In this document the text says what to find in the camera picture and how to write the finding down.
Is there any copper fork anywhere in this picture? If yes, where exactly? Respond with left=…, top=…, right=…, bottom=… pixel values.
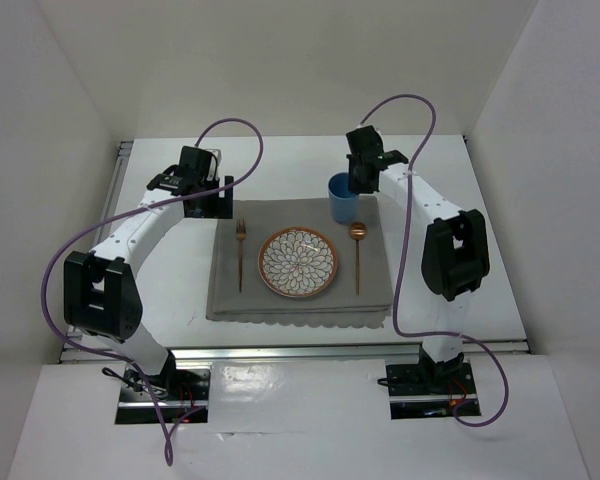
left=236, top=219, right=247, bottom=292

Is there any blue plastic cup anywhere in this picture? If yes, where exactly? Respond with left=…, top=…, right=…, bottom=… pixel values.
left=327, top=172, right=359, bottom=224

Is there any copper spoon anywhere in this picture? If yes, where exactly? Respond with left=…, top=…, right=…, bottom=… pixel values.
left=349, top=222, right=367, bottom=295

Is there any floral patterned ceramic plate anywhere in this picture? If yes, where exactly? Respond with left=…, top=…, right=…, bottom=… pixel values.
left=257, top=226, right=338, bottom=299

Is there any grey cloth placemat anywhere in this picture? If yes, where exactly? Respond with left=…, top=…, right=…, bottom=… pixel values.
left=206, top=197, right=393, bottom=329

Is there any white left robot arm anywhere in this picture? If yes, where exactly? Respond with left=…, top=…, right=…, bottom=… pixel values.
left=63, top=146, right=233, bottom=399

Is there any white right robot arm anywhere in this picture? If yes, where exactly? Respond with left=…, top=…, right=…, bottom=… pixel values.
left=346, top=126, right=490, bottom=393

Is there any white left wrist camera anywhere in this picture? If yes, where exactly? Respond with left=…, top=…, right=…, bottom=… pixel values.
left=209, top=149, right=222, bottom=175

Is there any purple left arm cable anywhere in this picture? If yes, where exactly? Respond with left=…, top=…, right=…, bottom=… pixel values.
left=40, top=117, right=265, bottom=467

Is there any black power cable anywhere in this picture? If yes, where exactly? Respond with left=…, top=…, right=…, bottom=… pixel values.
left=101, top=367, right=141, bottom=391

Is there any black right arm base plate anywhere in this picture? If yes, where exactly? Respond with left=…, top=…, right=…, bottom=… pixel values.
left=376, top=362, right=481, bottom=420

